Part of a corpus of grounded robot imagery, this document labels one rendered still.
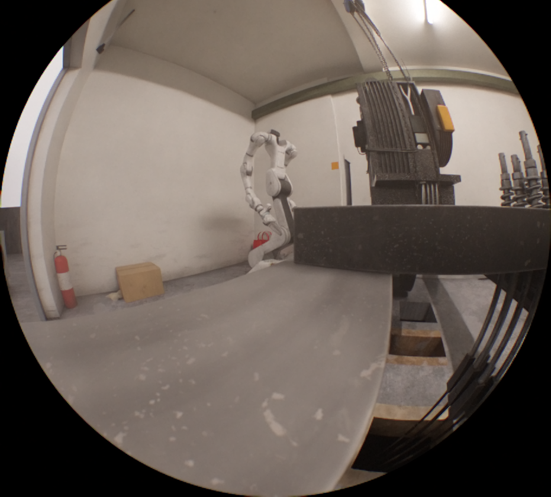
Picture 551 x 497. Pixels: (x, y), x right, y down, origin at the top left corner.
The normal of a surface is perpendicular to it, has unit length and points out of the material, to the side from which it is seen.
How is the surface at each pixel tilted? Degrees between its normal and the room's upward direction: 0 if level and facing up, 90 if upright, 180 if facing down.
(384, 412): 0
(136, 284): 90
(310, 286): 0
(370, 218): 90
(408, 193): 90
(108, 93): 90
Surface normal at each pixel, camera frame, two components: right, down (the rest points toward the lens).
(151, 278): 0.84, 0.00
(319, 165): -0.58, 0.04
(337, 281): -0.01, -1.00
